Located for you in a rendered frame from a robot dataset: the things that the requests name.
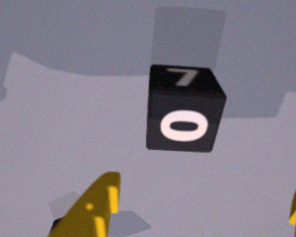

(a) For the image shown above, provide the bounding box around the black number cube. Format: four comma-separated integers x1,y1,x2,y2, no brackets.
146,64,227,153
49,217,62,233

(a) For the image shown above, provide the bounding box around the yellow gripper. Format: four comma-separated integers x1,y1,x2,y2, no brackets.
47,172,296,237

